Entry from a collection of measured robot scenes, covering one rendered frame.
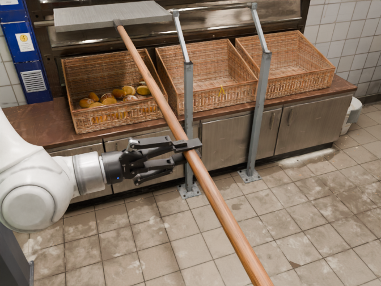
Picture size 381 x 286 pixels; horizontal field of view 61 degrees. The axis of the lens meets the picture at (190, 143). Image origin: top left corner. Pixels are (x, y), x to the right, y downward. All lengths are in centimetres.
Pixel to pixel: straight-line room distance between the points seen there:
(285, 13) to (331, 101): 73
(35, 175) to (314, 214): 198
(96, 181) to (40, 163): 18
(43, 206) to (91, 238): 160
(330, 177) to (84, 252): 178
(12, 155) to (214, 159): 179
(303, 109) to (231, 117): 57
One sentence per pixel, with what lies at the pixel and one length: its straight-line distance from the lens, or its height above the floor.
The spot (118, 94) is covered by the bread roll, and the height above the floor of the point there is 63.
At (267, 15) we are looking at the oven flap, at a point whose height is 99.
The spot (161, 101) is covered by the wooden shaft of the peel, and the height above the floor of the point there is 116.
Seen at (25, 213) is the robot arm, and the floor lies 126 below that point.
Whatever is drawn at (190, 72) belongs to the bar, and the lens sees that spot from 177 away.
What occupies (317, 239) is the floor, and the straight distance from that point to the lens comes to 217.
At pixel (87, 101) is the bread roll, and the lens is 214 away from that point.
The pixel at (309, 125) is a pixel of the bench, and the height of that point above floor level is 32.
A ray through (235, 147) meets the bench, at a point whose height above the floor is 26.
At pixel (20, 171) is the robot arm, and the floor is 129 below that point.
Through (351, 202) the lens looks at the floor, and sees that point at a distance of 248.
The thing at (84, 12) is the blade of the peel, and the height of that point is 118.
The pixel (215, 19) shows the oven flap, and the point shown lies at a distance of 240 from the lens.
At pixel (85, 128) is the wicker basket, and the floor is 61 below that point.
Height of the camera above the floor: 162
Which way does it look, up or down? 36 degrees down
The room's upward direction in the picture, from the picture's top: straight up
